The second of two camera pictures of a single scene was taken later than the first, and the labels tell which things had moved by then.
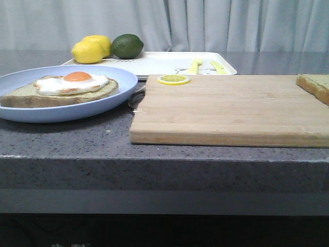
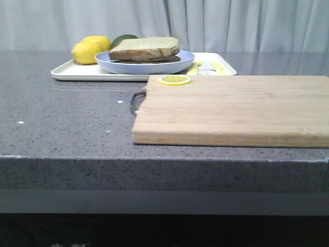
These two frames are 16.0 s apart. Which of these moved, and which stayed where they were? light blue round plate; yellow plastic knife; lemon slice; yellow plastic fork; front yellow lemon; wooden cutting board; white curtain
Moved: light blue round plate
Stayed: wooden cutting board; yellow plastic fork; lemon slice; yellow plastic knife; front yellow lemon; white curtain
